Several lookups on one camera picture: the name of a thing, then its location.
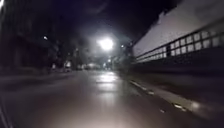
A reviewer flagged dark asphalt road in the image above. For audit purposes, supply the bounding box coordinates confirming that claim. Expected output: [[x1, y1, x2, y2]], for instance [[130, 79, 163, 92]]
[[0, 69, 201, 128]]

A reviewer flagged row of dark trees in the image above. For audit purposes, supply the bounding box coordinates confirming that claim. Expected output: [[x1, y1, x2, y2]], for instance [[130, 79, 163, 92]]
[[0, 9, 101, 73]]

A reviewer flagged pale building with railing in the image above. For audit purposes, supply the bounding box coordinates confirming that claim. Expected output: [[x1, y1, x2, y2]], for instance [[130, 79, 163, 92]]
[[128, 0, 224, 78]]

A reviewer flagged pale kerb strip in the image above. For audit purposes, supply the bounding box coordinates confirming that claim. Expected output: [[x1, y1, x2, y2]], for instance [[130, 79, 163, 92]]
[[119, 73, 224, 122]]

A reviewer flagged street lamp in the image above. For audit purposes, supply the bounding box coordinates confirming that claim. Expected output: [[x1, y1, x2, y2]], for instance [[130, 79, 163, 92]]
[[97, 36, 116, 70]]

